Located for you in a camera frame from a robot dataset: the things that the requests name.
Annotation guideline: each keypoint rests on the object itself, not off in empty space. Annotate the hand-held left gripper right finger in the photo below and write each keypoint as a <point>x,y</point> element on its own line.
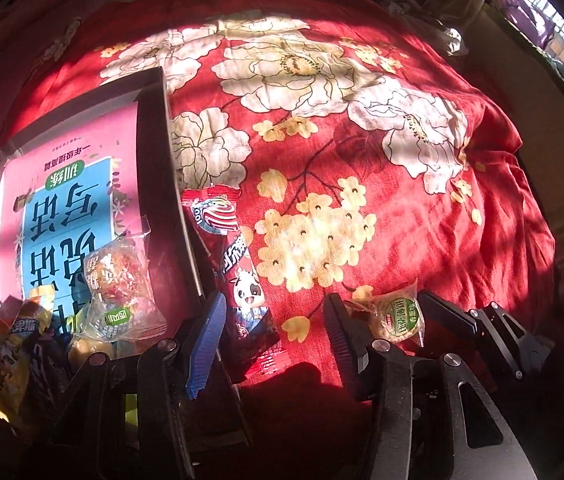
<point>344,345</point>

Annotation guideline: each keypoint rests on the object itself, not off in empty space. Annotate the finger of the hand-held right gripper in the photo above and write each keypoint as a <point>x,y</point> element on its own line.
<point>444,310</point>

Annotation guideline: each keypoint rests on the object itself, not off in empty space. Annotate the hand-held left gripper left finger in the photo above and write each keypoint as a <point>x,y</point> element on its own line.
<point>206,350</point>

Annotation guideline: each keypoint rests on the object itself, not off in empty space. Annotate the green label pastry packet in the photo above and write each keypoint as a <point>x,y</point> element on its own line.
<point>397,315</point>
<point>111,317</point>

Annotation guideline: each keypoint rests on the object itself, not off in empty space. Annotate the red panda snack packet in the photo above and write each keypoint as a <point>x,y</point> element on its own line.
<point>242,290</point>

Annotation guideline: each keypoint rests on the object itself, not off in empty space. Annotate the yellow clear snack packet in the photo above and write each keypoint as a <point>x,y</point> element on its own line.
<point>86,352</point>

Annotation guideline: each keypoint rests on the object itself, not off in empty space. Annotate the clear pastry packet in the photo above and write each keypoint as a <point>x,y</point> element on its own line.
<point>116,270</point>

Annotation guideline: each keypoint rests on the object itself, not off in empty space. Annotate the blue snack packet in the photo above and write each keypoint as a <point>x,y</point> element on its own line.
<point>46,365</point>

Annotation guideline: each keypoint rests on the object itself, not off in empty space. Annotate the orange clear snack packet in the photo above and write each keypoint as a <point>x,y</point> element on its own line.
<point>11,385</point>

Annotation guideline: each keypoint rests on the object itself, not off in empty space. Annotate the red floral blanket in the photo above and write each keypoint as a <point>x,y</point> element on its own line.
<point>362,160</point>

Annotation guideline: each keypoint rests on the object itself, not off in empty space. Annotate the pink book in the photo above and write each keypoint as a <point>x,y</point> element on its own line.
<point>61,160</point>

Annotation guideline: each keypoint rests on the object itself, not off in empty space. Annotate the white plastic bag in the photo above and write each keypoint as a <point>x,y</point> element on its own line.
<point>447,37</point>

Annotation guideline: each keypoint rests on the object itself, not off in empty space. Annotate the purple cloth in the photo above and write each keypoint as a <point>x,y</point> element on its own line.
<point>527,10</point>

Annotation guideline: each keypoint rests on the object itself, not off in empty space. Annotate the pink blanket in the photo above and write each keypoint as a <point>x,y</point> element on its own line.
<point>36,25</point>

